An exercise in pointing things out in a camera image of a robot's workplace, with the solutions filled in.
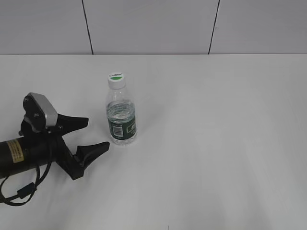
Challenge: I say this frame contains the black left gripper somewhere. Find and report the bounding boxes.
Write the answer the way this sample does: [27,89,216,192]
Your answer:
[20,114,110,179]

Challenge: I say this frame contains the clear plastic water bottle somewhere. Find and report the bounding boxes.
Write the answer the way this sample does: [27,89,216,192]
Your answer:
[106,86,137,145]

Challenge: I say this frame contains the white green bottle cap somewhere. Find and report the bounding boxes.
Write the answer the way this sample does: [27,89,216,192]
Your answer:
[108,72,126,90]

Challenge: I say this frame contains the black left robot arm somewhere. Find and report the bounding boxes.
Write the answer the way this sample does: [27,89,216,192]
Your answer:
[0,115,110,180]

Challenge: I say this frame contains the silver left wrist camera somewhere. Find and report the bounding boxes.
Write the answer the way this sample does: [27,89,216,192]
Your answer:
[23,92,58,133]

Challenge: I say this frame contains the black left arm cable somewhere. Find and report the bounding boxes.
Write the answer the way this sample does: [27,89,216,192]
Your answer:
[0,161,51,206]

